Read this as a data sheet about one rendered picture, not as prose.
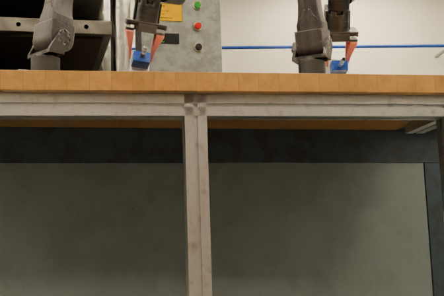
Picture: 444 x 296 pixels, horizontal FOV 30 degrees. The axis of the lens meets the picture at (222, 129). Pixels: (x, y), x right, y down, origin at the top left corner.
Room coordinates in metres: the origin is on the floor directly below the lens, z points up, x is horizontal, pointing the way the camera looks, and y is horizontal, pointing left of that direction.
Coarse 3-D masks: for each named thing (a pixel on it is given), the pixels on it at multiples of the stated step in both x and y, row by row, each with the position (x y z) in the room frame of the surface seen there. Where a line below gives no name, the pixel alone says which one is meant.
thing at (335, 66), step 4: (332, 60) 2.13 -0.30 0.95; (336, 60) 2.13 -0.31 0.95; (340, 60) 2.08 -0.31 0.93; (344, 60) 2.08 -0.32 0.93; (328, 64) 2.16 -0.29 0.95; (332, 64) 2.13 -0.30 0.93; (336, 64) 2.13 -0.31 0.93; (340, 64) 2.10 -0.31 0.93; (344, 64) 2.13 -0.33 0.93; (328, 68) 2.16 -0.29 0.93; (332, 68) 2.12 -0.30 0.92; (336, 68) 2.12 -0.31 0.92; (340, 68) 2.13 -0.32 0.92; (344, 68) 2.13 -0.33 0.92; (328, 72) 2.17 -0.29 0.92; (332, 72) 2.14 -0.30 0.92; (336, 72) 2.14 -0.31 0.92; (340, 72) 2.15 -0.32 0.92; (344, 72) 2.15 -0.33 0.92
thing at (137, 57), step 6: (144, 48) 1.93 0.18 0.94; (132, 54) 2.02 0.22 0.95; (138, 54) 1.98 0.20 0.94; (144, 54) 1.96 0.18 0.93; (150, 54) 1.99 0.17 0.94; (132, 60) 1.99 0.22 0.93; (138, 60) 1.98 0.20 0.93; (144, 60) 1.99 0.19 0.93; (150, 60) 1.99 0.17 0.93; (132, 66) 2.02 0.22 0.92; (138, 66) 2.01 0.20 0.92; (144, 66) 2.01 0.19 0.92
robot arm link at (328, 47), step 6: (294, 42) 1.88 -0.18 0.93; (324, 42) 1.84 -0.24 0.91; (330, 42) 1.86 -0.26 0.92; (294, 48) 1.87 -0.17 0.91; (324, 48) 1.83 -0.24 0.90; (330, 48) 1.86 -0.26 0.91; (294, 54) 1.86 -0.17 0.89; (318, 54) 1.83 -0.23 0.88; (324, 54) 1.82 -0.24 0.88; (330, 54) 1.85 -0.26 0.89; (294, 60) 1.85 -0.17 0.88; (324, 60) 1.85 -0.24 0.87
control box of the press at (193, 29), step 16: (192, 0) 2.94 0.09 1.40; (208, 0) 2.95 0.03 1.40; (176, 16) 2.92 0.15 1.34; (192, 16) 2.94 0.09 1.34; (208, 16) 2.95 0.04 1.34; (144, 32) 2.89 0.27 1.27; (176, 32) 2.92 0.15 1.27; (192, 32) 2.93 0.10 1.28; (208, 32) 2.95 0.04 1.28; (160, 48) 2.91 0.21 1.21; (176, 48) 2.92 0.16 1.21; (192, 48) 2.93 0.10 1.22; (208, 48) 2.95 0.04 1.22; (160, 64) 2.91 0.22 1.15; (176, 64) 2.92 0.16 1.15; (192, 64) 2.93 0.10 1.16; (208, 64) 2.95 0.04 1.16
